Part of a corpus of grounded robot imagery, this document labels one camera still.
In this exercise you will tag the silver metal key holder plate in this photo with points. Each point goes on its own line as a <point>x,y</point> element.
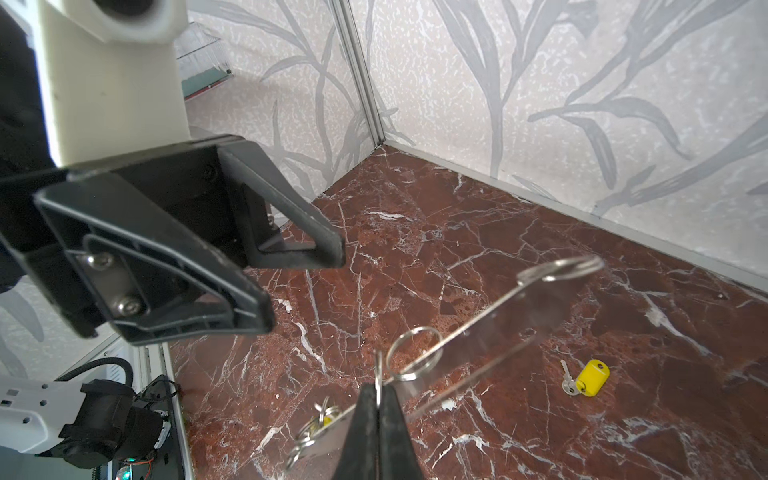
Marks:
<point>426,367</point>

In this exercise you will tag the left circuit board with wires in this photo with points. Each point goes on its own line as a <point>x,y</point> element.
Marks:
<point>134,469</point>

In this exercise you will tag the clear plastic wall tray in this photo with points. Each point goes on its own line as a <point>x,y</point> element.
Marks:
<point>202,60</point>

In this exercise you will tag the aluminium cage frame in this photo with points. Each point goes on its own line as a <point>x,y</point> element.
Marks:
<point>648,118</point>

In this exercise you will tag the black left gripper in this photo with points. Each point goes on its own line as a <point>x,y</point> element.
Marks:
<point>147,242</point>

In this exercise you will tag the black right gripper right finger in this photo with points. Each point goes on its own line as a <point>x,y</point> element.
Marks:
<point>397,459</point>

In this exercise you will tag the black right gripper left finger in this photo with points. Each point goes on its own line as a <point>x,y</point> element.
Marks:
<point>359,456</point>

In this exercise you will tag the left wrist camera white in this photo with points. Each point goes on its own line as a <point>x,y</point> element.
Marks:
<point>109,79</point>

